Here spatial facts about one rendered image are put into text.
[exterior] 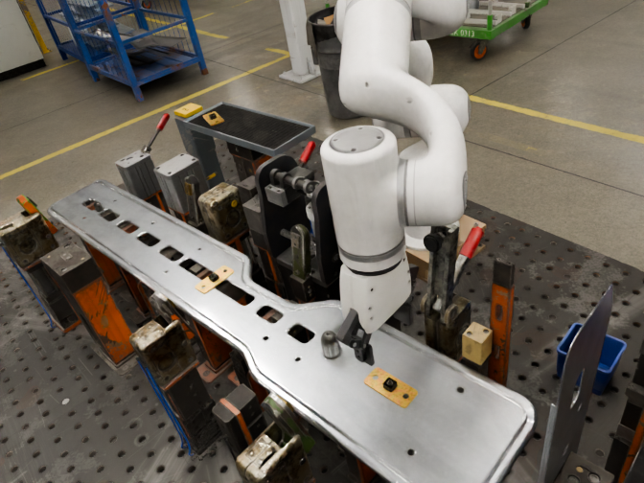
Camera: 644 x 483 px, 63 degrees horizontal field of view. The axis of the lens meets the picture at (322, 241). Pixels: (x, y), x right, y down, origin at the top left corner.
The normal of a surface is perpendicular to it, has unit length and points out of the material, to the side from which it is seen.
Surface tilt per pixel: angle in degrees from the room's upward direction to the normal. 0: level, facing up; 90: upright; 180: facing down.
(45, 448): 0
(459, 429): 0
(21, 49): 90
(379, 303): 91
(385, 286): 91
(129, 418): 0
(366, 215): 90
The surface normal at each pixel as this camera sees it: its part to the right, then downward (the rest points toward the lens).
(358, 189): -0.13, 0.62
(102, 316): 0.72, 0.32
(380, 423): -0.16, -0.79
